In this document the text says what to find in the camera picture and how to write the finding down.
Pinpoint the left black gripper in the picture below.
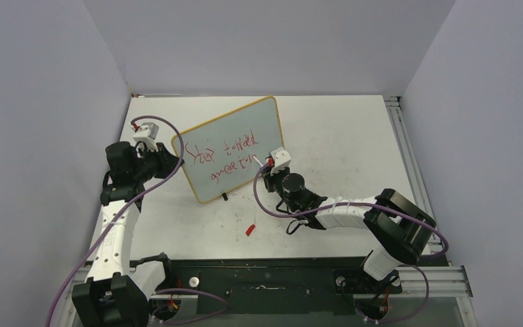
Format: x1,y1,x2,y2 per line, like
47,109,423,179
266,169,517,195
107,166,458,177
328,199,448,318
131,142,183,183

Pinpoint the red white marker pen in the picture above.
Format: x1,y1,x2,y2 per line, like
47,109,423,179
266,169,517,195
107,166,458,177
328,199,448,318
252,155,268,168

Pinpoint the red marker cap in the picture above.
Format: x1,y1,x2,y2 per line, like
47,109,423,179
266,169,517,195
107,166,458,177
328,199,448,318
245,224,255,236

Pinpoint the yellow framed whiteboard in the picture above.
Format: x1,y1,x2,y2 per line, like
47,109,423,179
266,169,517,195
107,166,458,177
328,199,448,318
171,96,284,204

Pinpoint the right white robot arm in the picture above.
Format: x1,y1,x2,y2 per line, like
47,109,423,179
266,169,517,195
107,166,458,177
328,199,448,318
256,164,437,292

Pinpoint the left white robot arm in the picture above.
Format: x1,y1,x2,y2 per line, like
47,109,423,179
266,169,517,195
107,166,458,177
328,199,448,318
72,141,183,326

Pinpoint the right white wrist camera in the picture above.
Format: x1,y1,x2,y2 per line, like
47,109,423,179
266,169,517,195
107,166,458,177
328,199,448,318
270,147,291,175

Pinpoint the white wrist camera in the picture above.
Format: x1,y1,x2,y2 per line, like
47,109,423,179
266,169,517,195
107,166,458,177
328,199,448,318
133,123,159,152
270,147,291,175

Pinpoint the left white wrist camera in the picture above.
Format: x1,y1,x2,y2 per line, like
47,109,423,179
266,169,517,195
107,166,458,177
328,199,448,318
133,123,159,152

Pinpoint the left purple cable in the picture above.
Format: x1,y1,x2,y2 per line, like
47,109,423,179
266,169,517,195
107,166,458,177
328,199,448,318
44,115,186,327

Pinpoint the purple cable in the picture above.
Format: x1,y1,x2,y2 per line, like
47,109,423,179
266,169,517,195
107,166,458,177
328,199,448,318
44,115,186,327
253,163,450,260

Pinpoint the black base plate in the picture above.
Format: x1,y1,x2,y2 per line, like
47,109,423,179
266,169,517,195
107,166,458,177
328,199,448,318
150,257,402,315

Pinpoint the aluminium side rail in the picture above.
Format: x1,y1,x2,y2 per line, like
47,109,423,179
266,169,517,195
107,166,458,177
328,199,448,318
383,96,434,216

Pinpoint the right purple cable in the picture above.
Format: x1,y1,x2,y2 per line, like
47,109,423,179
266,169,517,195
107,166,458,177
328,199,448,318
253,163,450,260

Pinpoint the aluminium frame rail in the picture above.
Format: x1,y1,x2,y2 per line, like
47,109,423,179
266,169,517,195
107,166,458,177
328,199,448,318
65,265,473,299

